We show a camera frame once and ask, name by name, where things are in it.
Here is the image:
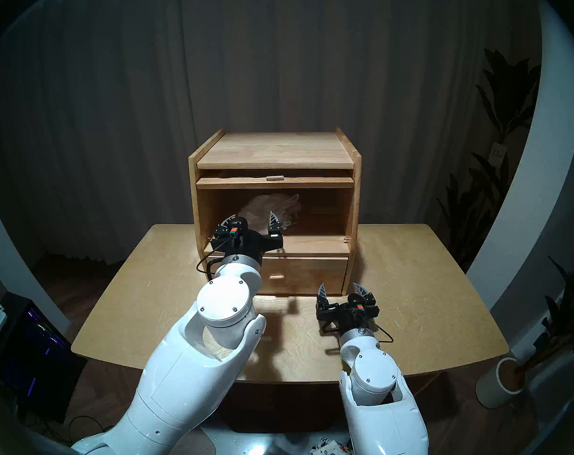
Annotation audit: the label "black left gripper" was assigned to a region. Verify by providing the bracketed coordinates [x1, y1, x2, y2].
[206, 211, 284, 266]

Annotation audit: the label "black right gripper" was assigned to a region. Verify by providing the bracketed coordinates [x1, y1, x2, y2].
[316, 282, 380, 335]

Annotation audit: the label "white pants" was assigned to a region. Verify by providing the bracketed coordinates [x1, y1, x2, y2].
[237, 193, 301, 233]

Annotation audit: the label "wooden drawer with knob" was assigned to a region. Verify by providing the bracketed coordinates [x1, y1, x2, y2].
[205, 255, 349, 296]

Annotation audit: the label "patterned cloth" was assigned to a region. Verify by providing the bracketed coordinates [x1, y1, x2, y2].
[308, 437, 354, 455]

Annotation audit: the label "grey curtain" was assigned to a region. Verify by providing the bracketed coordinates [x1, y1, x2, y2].
[0, 0, 543, 270]

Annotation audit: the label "white round plant pot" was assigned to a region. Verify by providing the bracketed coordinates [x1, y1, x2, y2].
[475, 357, 527, 409]

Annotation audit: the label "dark plant in white pot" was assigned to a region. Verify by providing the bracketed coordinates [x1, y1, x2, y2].
[519, 255, 574, 374]

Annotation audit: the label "tall dark leafy plant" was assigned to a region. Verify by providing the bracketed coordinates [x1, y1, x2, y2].
[436, 49, 542, 270]

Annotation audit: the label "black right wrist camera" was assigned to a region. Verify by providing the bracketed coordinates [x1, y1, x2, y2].
[346, 294, 377, 318]

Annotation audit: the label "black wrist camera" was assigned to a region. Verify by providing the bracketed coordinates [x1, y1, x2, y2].
[214, 223, 248, 247]
[346, 294, 377, 318]

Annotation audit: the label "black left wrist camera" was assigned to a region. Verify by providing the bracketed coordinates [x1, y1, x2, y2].
[214, 223, 248, 247]

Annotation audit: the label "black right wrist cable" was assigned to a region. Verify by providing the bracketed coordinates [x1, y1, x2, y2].
[321, 317, 394, 343]

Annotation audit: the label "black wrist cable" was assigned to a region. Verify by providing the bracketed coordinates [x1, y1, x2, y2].
[321, 317, 394, 343]
[196, 249, 227, 280]

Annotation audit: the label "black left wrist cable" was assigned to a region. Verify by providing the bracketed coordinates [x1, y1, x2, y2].
[196, 249, 227, 280]

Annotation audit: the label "wooden cabinet frame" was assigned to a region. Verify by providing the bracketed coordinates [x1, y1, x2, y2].
[188, 128, 362, 296]

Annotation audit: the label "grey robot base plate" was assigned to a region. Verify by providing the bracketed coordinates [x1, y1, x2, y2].
[206, 426, 354, 455]

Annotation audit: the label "black floor cable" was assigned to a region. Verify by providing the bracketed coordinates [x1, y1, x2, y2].
[69, 414, 108, 437]

